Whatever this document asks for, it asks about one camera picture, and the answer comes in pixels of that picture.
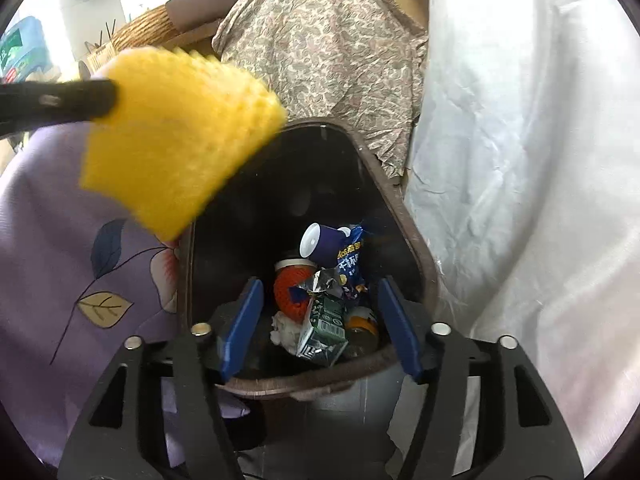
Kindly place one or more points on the white plastic sheet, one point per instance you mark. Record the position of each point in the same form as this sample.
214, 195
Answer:
525, 160

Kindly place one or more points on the foil wrapper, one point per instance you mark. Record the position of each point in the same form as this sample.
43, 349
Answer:
322, 282

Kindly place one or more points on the woven wicker basin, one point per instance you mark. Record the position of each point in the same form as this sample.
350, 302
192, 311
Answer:
145, 27

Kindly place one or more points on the purple paper cup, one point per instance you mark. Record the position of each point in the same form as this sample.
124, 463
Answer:
327, 245

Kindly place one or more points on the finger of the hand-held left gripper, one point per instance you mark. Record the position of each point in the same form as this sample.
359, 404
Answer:
60, 102

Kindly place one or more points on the brown trash bin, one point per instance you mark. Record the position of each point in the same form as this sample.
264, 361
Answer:
250, 185

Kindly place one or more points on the purple floral tablecloth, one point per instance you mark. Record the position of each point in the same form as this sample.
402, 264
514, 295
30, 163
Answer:
50, 260

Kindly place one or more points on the green drink carton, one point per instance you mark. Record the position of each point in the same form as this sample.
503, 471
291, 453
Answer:
322, 330

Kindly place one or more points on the blue snack bag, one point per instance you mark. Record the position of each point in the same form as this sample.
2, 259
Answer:
352, 260

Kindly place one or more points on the clear bottle orange label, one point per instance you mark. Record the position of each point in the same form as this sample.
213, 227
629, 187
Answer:
362, 326

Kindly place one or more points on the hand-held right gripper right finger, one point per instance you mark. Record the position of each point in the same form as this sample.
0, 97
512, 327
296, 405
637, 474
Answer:
400, 330

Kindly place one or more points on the blue water jug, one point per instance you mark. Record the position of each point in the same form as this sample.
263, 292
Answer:
22, 45

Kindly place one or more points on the yellow foam net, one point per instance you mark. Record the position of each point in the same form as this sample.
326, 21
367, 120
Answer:
175, 135

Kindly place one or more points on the paisley patterned cloth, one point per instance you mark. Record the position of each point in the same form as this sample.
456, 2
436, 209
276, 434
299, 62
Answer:
325, 60

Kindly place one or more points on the cream chopstick holder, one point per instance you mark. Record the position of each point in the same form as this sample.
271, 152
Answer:
100, 58

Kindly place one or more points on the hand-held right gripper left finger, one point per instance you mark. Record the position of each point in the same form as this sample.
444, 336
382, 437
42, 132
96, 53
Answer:
245, 330

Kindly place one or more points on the white tissue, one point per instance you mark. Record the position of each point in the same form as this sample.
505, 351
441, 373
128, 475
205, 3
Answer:
286, 332

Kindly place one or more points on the wooden counter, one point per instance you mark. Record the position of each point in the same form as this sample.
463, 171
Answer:
195, 36

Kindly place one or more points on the bundle of chopsticks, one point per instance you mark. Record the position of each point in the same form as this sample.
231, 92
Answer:
107, 32

